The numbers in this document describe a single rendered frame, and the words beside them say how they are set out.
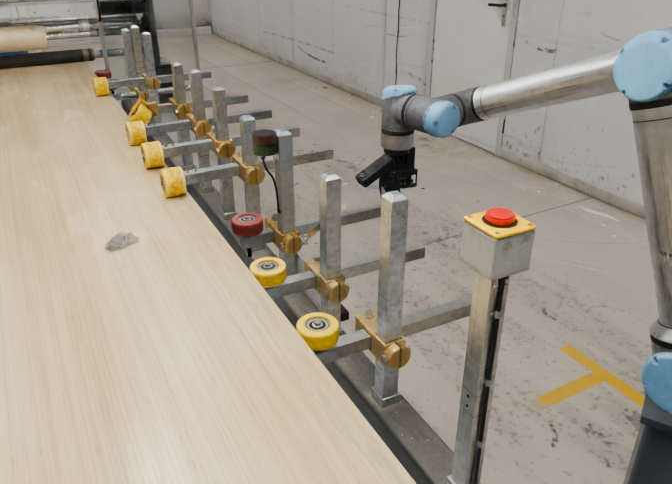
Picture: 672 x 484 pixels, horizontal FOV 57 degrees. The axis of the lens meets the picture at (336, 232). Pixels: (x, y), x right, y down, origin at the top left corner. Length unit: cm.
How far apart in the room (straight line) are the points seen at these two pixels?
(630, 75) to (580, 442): 145
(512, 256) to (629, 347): 205
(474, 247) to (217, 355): 51
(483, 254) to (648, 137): 51
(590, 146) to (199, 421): 358
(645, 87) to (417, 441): 76
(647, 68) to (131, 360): 103
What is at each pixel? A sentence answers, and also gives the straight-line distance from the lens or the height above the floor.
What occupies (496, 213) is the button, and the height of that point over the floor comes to 123.
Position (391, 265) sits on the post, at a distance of 112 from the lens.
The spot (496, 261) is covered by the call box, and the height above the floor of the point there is 118.
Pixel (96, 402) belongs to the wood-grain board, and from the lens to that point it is 109.
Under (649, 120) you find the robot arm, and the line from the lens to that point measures 125.
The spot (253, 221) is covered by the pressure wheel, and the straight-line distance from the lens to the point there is 157.
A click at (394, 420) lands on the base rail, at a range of 128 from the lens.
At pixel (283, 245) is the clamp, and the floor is 85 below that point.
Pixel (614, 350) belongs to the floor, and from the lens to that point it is 284.
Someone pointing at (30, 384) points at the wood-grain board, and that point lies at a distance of 116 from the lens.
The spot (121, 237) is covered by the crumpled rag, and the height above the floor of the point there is 92.
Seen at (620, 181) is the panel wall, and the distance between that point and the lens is 416.
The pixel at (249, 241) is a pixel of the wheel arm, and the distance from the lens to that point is 160.
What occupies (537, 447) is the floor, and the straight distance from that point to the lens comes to 230.
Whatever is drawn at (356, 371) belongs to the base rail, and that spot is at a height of 70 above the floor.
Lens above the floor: 158
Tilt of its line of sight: 27 degrees down
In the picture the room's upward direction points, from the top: straight up
